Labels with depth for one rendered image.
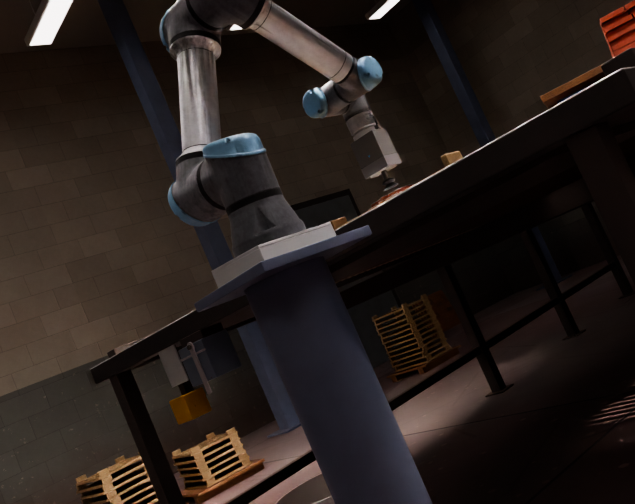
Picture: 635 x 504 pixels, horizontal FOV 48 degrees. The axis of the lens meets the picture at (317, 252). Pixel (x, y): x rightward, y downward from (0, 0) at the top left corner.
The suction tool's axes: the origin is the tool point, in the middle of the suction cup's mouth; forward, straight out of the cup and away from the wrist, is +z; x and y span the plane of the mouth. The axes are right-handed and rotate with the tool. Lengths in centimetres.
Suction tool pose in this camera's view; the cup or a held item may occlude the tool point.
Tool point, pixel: (390, 187)
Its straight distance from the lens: 191.6
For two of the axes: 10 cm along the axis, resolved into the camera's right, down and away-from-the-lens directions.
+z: 4.0, 9.1, -0.9
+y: -6.5, 3.5, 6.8
